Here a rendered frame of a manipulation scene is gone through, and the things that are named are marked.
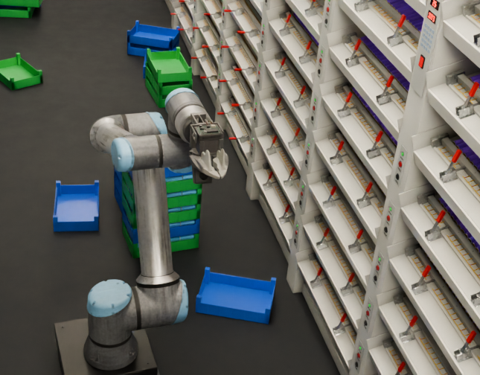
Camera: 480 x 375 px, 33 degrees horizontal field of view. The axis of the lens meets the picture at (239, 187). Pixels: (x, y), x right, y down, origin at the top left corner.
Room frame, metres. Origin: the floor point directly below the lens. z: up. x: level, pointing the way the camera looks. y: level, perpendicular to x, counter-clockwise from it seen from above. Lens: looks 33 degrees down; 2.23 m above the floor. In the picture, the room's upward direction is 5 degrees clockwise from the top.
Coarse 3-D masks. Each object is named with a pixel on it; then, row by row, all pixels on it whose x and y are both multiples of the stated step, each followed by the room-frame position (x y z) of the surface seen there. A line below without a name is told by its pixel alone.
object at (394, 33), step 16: (352, 0) 2.54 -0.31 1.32; (368, 0) 2.52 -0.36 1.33; (384, 0) 2.45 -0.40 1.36; (400, 0) 2.44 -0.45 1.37; (352, 16) 2.48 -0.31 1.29; (368, 16) 2.41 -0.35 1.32; (384, 16) 2.37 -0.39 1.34; (400, 16) 2.32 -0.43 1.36; (416, 16) 2.31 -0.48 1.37; (368, 32) 2.35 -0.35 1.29; (384, 32) 2.29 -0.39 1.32; (400, 32) 2.25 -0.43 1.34; (416, 32) 2.21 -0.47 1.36; (384, 48) 2.23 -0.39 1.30; (400, 48) 2.18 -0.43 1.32; (416, 48) 2.14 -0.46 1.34; (400, 64) 2.11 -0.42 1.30
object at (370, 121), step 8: (344, 88) 2.60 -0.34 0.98; (352, 96) 2.54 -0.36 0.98; (360, 104) 2.48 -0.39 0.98; (360, 112) 2.45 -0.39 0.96; (368, 120) 2.37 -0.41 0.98; (376, 128) 2.32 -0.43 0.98; (384, 136) 2.27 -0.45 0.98; (384, 144) 2.25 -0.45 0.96; (392, 144) 2.22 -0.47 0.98; (392, 152) 2.18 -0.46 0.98
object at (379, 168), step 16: (336, 80) 2.62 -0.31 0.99; (336, 96) 2.59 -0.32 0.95; (336, 112) 2.49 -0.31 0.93; (352, 128) 2.38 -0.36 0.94; (368, 128) 2.36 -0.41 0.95; (352, 144) 2.33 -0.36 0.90; (368, 144) 2.27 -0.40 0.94; (368, 160) 2.19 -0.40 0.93; (384, 160) 2.18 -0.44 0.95; (384, 176) 2.10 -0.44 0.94; (384, 192) 2.07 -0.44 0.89
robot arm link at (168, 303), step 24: (144, 120) 2.34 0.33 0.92; (144, 192) 2.23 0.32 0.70; (144, 216) 2.20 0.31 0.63; (144, 240) 2.17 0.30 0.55; (168, 240) 2.20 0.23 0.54; (144, 264) 2.14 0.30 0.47; (168, 264) 2.15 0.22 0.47; (144, 288) 2.09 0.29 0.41; (168, 288) 2.09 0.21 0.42; (144, 312) 2.03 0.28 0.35; (168, 312) 2.06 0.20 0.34
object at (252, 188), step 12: (264, 0) 3.36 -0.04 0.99; (276, 0) 3.29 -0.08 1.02; (264, 12) 3.34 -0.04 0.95; (264, 48) 3.30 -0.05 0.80; (264, 72) 3.28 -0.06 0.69; (264, 84) 3.29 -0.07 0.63; (252, 120) 3.37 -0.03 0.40; (264, 120) 3.29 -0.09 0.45; (252, 132) 3.35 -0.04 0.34; (264, 156) 3.30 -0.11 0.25; (252, 180) 3.28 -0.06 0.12; (252, 192) 3.28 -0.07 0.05
